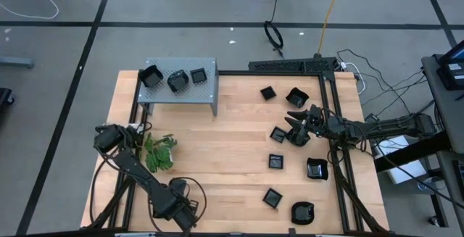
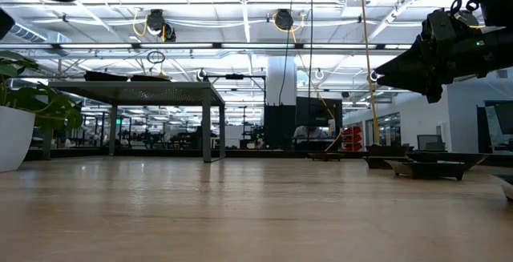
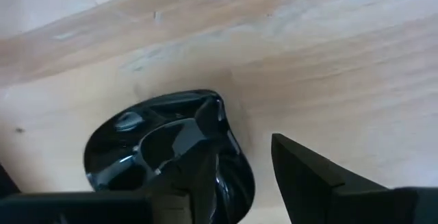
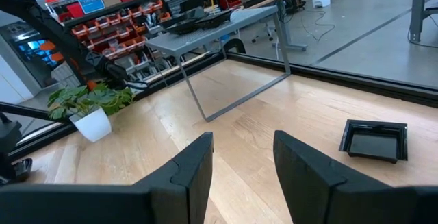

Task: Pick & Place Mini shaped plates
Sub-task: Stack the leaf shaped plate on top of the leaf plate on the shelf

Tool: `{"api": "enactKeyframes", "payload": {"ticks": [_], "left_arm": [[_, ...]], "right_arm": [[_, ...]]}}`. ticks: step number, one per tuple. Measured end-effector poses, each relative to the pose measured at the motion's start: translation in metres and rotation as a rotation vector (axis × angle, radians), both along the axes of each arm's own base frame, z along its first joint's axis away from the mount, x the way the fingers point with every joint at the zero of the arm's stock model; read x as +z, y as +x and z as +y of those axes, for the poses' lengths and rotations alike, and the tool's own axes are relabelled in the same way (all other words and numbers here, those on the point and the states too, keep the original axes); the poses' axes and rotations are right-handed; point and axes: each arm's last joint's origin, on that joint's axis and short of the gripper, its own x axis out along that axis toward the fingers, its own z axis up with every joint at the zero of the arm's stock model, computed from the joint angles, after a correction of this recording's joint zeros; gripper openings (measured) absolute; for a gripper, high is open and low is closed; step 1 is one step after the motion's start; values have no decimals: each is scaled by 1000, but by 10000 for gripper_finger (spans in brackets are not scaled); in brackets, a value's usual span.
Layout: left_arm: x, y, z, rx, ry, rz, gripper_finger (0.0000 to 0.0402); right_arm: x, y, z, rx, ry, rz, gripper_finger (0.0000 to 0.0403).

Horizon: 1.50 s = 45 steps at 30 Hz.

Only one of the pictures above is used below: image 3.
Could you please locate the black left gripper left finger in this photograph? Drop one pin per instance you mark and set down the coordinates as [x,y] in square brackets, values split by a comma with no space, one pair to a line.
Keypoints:
[191,189]

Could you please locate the large dark bowl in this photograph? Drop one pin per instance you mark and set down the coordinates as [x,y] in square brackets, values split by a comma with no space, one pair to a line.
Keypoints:
[113,148]

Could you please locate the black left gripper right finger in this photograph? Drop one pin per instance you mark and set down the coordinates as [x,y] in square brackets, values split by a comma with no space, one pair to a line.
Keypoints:
[308,189]

